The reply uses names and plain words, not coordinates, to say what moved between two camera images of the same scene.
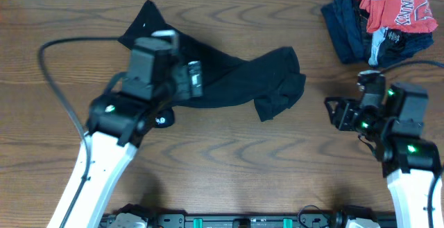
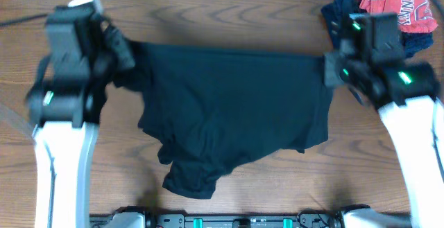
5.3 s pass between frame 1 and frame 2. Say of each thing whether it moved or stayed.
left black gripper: moved
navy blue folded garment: stayed
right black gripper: moved
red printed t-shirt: stayed
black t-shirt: moved
